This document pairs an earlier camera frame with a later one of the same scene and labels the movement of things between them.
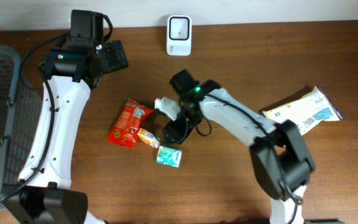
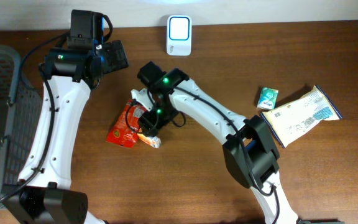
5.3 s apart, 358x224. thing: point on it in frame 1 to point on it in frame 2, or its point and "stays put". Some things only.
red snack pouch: x=123 y=130 stays put
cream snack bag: x=306 y=111 stays put
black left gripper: x=117 y=56 stays put
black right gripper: x=179 y=132 to x=147 y=122
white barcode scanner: x=179 y=35 stays put
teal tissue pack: x=169 y=157 to x=268 y=98
